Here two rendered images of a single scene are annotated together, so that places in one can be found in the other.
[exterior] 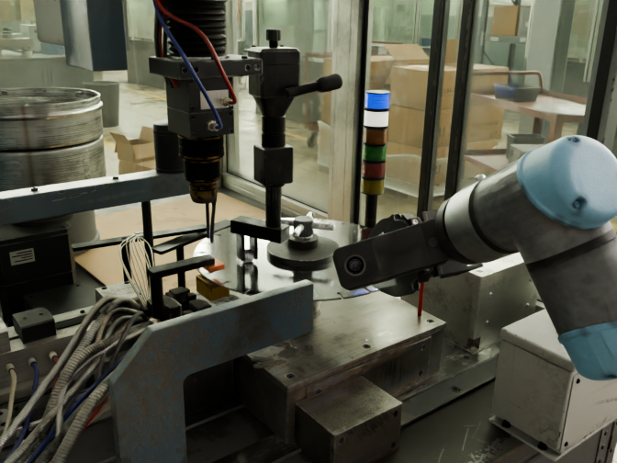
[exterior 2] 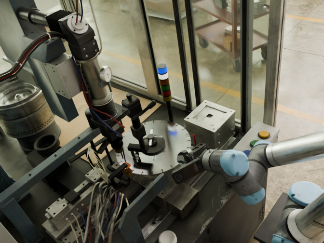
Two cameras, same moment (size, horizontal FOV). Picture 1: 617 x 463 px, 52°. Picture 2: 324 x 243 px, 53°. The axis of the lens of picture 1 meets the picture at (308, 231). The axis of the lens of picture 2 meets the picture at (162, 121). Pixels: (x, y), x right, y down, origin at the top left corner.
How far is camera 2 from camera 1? 0.62 m
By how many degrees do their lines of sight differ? 20
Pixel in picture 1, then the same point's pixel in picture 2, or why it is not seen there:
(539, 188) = (226, 170)
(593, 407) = not seen: hidden behind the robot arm
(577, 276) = (240, 185)
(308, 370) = (167, 189)
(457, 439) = (216, 192)
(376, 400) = (190, 192)
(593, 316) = (245, 194)
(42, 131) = (30, 107)
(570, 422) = not seen: hidden behind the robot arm
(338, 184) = (149, 79)
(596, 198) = (241, 170)
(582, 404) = not seen: hidden behind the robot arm
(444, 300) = (203, 137)
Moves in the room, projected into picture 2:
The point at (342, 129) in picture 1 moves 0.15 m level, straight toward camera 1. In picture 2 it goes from (146, 60) to (149, 73)
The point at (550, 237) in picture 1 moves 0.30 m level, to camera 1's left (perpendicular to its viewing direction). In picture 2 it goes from (231, 178) to (133, 204)
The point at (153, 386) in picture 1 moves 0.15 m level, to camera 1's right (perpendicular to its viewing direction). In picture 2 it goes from (129, 222) to (171, 211)
